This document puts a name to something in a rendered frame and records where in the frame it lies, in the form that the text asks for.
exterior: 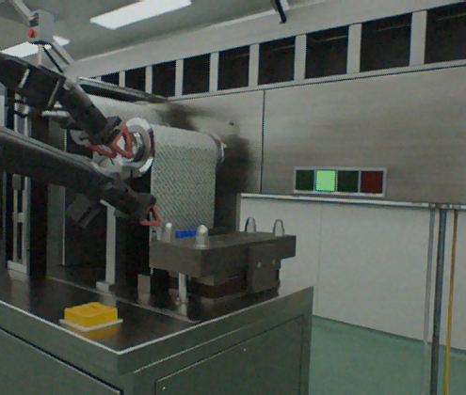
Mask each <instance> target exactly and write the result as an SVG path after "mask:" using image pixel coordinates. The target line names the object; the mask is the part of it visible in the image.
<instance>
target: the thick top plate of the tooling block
mask: <svg viewBox="0 0 466 395"><path fill-rule="evenodd" d="M271 234H272V233H271V232H263V231H256V232H254V233H251V232H244V231H236V232H230V234H225V235H217V236H209V238H210V243H209V245H210V246H208V247H197V246H194V244H195V237H186V238H175V240H176V242H173V243H165V242H161V241H160V240H154V241H150V250H149V267H152V268H156V269H160V270H164V271H172V272H177V273H181V274H185V275H189V276H193V277H208V276H211V275H215V274H219V273H228V272H231V271H235V270H239V269H244V268H248V247H249V246H255V245H265V244H277V255H276V261H279V260H283V259H286V258H291V257H294V256H295V255H296V242H297V236H295V235H287V234H285V236H272V235H271Z"/></svg>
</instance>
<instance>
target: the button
mask: <svg viewBox="0 0 466 395"><path fill-rule="evenodd" d="M65 313H66V321H67V322H70V323H72V324H79V325H80V326H83V327H85V328H88V327H92V326H97V325H100V324H106V323H109V322H113V321H116V320H118V310H117V309H116V308H111V307H108V306H106V305H103V304H100V303H97V302H93V303H90V304H86V305H82V306H78V307H74V308H65Z"/></svg>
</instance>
